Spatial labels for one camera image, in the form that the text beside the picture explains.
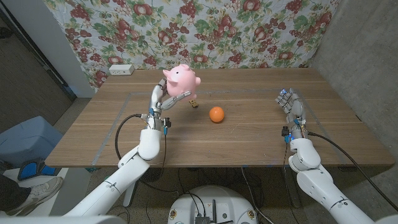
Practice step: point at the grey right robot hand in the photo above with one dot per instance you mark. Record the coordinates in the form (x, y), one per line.
(295, 107)

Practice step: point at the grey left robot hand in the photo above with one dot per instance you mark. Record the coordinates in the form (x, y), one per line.
(157, 99)

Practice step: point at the pink plastic piggy bank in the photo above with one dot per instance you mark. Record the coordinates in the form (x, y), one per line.
(182, 81)

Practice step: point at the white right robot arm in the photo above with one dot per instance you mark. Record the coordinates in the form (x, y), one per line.
(317, 183)

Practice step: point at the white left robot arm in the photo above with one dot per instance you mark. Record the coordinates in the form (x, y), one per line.
(130, 168)

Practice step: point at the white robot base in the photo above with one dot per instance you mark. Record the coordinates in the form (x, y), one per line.
(214, 205)

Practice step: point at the yellow toy car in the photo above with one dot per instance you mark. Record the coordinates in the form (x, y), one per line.
(194, 104)

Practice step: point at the white power strip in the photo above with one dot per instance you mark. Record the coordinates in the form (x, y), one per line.
(121, 69)

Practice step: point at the orange fruit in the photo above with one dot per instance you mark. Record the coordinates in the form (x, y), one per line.
(216, 114)

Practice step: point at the grey tape outline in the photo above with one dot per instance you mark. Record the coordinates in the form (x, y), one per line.
(233, 92)

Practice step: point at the round black floor fan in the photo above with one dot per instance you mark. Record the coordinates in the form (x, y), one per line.
(154, 175)

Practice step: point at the fruit print backdrop cloth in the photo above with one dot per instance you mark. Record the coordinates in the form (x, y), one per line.
(248, 31)

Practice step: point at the grey-blue plastic bin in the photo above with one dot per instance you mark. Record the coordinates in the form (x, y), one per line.
(25, 140)

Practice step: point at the blue and black foot pedal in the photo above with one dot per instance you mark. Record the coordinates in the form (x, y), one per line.
(31, 169)

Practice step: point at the grey sneaker of person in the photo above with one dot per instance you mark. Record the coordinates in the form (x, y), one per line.
(37, 194)

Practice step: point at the white robot torso edge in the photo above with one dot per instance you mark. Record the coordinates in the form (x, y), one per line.
(62, 220)

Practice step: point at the person's leg in dark trousers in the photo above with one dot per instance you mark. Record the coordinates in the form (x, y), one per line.
(12, 193)

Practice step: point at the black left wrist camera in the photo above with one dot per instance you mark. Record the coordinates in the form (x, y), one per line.
(167, 123)

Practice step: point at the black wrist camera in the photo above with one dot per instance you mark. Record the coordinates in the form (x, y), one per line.
(167, 123)
(285, 131)

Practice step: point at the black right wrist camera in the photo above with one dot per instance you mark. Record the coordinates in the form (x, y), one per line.
(285, 131)

